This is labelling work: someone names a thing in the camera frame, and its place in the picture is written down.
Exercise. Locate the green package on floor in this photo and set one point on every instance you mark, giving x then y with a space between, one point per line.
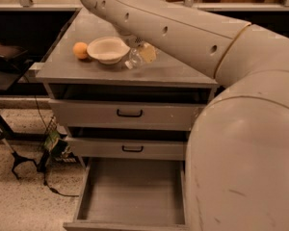
56 146

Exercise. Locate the black drawer handle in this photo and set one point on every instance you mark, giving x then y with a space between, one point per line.
121 113
132 149

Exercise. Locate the white bowl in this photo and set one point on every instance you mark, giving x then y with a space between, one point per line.
108 50

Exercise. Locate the grey top drawer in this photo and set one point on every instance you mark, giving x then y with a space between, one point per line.
102 114

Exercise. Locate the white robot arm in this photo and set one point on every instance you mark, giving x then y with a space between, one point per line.
237 160

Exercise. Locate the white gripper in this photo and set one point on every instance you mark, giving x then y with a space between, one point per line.
133 41

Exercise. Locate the black middle drawer handle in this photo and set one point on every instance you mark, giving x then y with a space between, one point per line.
132 149

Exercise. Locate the grey drawer cabinet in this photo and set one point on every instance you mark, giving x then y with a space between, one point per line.
164 81

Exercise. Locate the orange fruit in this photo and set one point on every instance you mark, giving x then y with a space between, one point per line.
80 50

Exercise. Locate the grey open bottom drawer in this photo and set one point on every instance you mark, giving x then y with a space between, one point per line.
131 195

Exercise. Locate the black top drawer handle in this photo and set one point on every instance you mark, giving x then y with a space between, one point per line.
121 113

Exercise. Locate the clear plastic water bottle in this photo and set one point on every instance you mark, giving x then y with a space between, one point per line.
137 57

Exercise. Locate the black stand on left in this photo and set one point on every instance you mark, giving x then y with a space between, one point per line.
13 65

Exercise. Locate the grey middle drawer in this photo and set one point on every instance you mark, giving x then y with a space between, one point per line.
109 148

